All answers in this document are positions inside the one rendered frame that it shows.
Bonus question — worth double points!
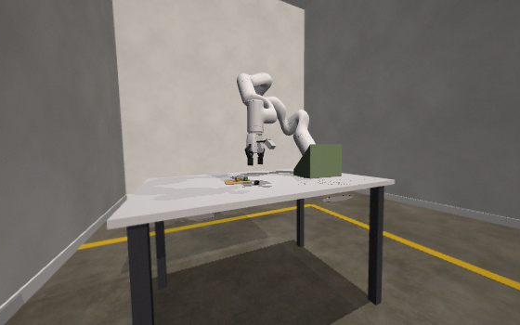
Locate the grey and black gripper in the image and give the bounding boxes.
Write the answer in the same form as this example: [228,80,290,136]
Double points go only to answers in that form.
[245,133,265,165]

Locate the tan square mat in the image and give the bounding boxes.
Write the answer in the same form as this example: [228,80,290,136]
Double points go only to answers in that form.
[224,179,252,185]

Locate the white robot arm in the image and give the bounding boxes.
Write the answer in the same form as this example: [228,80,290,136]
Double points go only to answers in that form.
[237,72,316,156]

